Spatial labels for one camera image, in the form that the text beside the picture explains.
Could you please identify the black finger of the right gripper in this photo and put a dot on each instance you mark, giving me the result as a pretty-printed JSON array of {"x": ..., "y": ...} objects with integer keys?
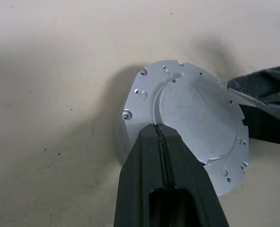
[
  {"x": 260, "y": 87},
  {"x": 262, "y": 127}
]

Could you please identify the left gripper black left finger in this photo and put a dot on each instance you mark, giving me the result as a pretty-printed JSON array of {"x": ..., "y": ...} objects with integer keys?
[{"x": 137, "y": 170}]

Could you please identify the silver round motor lid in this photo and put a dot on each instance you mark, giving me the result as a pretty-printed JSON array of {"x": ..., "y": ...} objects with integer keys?
[{"x": 189, "y": 106}]

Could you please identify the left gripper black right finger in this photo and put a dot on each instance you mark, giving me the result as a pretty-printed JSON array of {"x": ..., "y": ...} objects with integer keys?
[{"x": 189, "y": 179}]

